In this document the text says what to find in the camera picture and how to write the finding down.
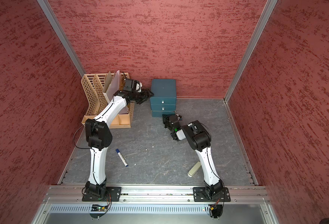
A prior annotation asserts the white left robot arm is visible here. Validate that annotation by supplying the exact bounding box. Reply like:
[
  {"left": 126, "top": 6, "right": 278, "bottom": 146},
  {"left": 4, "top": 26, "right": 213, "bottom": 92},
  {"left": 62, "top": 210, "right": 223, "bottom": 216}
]
[{"left": 85, "top": 89, "right": 154, "bottom": 200}]

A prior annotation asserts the left controller board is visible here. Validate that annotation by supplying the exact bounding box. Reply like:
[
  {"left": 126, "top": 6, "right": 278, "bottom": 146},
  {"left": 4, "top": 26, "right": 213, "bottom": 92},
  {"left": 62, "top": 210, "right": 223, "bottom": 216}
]
[{"left": 91, "top": 204, "right": 109, "bottom": 212}]

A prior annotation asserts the lilac plastic folder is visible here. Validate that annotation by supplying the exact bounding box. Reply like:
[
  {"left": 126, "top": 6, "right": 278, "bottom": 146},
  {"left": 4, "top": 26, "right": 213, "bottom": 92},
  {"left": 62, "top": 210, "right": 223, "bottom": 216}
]
[{"left": 103, "top": 70, "right": 123, "bottom": 103}]

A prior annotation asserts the blue white marker pen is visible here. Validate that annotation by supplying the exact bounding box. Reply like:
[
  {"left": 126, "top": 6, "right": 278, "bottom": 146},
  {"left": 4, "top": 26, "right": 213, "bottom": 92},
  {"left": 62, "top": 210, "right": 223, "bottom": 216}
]
[{"left": 116, "top": 149, "right": 129, "bottom": 167}]

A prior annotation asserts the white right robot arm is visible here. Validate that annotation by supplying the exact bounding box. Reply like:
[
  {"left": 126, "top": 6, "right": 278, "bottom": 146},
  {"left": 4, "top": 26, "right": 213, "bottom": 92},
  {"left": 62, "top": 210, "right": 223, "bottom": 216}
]
[{"left": 162, "top": 114, "right": 224, "bottom": 198}]

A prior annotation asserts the aluminium corner post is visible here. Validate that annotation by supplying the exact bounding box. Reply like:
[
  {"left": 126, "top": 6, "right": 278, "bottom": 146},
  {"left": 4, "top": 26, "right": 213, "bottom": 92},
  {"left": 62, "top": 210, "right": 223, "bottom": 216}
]
[
  {"left": 37, "top": 0, "right": 86, "bottom": 77},
  {"left": 224, "top": 0, "right": 277, "bottom": 105}
]

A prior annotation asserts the aluminium right corner post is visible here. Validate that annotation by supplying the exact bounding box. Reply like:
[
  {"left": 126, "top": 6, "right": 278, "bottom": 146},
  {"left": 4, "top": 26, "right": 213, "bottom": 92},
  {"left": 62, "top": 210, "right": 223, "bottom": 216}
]
[{"left": 224, "top": 0, "right": 277, "bottom": 105}]

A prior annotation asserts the brown printed cardboard sheet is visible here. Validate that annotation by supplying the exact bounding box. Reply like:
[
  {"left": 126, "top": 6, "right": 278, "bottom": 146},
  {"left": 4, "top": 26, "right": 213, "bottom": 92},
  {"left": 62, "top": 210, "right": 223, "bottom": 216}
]
[{"left": 103, "top": 72, "right": 112, "bottom": 92}]

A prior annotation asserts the teal stacked drawer cabinet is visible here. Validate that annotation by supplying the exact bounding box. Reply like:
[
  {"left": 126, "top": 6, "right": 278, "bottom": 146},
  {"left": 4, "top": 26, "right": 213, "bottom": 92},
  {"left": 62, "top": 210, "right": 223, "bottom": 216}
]
[{"left": 149, "top": 79, "right": 177, "bottom": 118}]

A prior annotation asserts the beige lattice file organizer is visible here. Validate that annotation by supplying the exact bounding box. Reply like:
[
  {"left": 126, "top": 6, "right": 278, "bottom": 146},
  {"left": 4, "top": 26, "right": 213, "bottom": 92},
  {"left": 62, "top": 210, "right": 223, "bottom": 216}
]
[{"left": 81, "top": 73, "right": 135, "bottom": 129}]

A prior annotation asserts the beige oblong case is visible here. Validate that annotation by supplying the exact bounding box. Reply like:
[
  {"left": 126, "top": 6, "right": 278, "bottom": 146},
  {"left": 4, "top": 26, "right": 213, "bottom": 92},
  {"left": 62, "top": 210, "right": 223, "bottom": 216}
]
[{"left": 187, "top": 162, "right": 201, "bottom": 177}]

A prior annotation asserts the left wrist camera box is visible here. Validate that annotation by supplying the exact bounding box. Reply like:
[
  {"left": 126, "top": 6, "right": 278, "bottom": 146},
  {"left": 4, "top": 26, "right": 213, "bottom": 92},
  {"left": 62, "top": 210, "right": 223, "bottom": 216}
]
[{"left": 123, "top": 78, "right": 142, "bottom": 92}]

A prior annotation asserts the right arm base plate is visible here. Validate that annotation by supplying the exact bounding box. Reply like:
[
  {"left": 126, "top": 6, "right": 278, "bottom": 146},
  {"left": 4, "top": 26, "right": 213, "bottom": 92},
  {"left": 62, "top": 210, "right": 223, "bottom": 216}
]
[{"left": 193, "top": 187, "right": 231, "bottom": 203}]

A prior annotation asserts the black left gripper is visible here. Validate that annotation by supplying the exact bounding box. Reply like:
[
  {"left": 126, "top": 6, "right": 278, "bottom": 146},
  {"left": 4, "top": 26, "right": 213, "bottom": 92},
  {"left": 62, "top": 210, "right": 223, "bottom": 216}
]
[{"left": 132, "top": 88, "right": 154, "bottom": 104}]

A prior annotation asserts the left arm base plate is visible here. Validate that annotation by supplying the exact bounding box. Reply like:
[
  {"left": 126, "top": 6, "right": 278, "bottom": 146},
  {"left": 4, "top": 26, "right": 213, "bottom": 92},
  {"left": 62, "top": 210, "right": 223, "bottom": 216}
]
[{"left": 82, "top": 185, "right": 122, "bottom": 202}]

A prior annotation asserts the aluminium left corner post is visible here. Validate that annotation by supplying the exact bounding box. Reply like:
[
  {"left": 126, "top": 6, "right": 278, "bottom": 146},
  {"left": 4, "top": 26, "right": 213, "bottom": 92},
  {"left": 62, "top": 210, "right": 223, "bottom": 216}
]
[{"left": 37, "top": 0, "right": 86, "bottom": 77}]

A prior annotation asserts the aluminium front rail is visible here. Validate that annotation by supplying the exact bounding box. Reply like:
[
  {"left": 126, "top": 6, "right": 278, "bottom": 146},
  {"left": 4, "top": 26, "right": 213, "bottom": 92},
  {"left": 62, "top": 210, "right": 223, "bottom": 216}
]
[{"left": 33, "top": 184, "right": 278, "bottom": 224}]

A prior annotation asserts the teal top drawer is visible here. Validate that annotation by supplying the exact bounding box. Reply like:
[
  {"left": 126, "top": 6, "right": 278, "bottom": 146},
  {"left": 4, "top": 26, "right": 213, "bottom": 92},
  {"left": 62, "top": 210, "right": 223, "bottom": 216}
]
[{"left": 150, "top": 96, "right": 177, "bottom": 105}]

